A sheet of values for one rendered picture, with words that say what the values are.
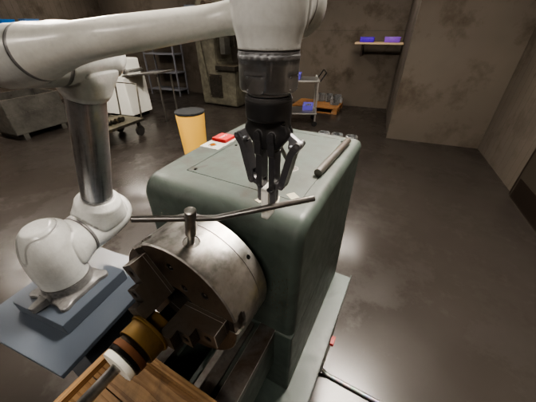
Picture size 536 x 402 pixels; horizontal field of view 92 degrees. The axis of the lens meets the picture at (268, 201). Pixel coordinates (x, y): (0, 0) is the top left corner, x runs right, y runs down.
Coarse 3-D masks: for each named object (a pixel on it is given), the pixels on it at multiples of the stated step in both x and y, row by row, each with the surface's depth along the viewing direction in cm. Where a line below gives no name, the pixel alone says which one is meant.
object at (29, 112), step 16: (0, 96) 454; (16, 96) 473; (32, 96) 437; (48, 96) 457; (0, 112) 414; (16, 112) 422; (32, 112) 441; (48, 112) 463; (64, 112) 486; (0, 128) 440; (16, 128) 427; (32, 128) 447; (64, 128) 493
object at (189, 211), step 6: (186, 210) 46; (192, 210) 47; (186, 216) 46; (192, 216) 47; (186, 222) 47; (192, 222) 47; (186, 228) 48; (192, 228) 48; (186, 234) 50; (192, 234) 49; (192, 240) 51
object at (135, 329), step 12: (156, 312) 53; (132, 324) 50; (144, 324) 50; (156, 324) 51; (120, 336) 51; (132, 336) 48; (144, 336) 48; (156, 336) 49; (108, 348) 48; (120, 348) 46; (132, 348) 47; (144, 348) 47; (156, 348) 49; (132, 360) 46; (144, 360) 48
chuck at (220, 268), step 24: (144, 240) 58; (168, 240) 52; (216, 240) 54; (168, 264) 52; (192, 264) 48; (216, 264) 51; (240, 264) 54; (192, 288) 52; (216, 288) 48; (240, 288) 52; (216, 312) 52; (240, 312) 52; (240, 336) 55
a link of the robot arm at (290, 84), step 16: (240, 64) 36; (256, 64) 35; (272, 64) 34; (288, 64) 35; (240, 80) 38; (256, 80) 36; (272, 80) 35; (288, 80) 36; (256, 96) 38; (272, 96) 38
